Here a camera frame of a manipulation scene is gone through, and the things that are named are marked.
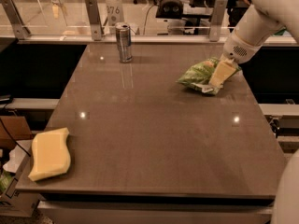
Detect middle metal glass bracket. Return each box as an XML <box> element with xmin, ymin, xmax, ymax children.
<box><xmin>85</xmin><ymin>0</ymin><xmax>104</xmax><ymax>41</ymax></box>

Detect green jalapeno chip bag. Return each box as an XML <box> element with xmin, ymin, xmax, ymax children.
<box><xmin>177</xmin><ymin>57</ymin><xmax>240</xmax><ymax>95</ymax></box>

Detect yellow sponge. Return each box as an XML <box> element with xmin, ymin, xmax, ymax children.
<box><xmin>28</xmin><ymin>128</ymin><xmax>71</xmax><ymax>181</ymax></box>

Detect white numbered post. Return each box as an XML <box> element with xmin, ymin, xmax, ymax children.
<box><xmin>106</xmin><ymin>0</ymin><xmax>124</xmax><ymax>27</ymax></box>

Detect silver drink can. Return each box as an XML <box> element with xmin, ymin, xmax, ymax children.
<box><xmin>115</xmin><ymin>22</ymin><xmax>133</xmax><ymax>63</ymax></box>

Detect left metal glass bracket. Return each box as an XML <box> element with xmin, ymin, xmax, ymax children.
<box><xmin>0</xmin><ymin>0</ymin><xmax>31</xmax><ymax>40</ymax></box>

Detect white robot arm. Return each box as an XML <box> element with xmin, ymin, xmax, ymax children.
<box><xmin>208</xmin><ymin>0</ymin><xmax>299</xmax><ymax>88</ymax></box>

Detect brown cardboard box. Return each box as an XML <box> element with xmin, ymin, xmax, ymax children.
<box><xmin>0</xmin><ymin>116</ymin><xmax>33</xmax><ymax>150</ymax></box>

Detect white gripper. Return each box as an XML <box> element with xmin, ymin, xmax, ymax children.
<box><xmin>209</xmin><ymin>31</ymin><xmax>263</xmax><ymax>88</ymax></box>

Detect metal glass bracket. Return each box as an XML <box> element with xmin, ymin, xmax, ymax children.
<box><xmin>85</xmin><ymin>0</ymin><xmax>104</xmax><ymax>41</ymax></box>
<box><xmin>0</xmin><ymin>0</ymin><xmax>31</xmax><ymax>40</ymax></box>
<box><xmin>209</xmin><ymin>0</ymin><xmax>228</xmax><ymax>42</ymax></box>

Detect right metal glass bracket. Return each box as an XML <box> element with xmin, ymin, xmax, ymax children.
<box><xmin>209</xmin><ymin>0</ymin><xmax>228</xmax><ymax>42</ymax></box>

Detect seated person in black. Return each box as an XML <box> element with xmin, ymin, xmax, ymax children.
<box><xmin>227</xmin><ymin>0</ymin><xmax>251</xmax><ymax>27</ymax></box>

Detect black cable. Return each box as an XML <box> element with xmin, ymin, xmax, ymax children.
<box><xmin>0</xmin><ymin>117</ymin><xmax>32</xmax><ymax>158</ymax></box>

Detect white box under table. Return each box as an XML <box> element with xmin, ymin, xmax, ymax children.
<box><xmin>0</xmin><ymin>152</ymin><xmax>41</xmax><ymax>218</ymax></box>

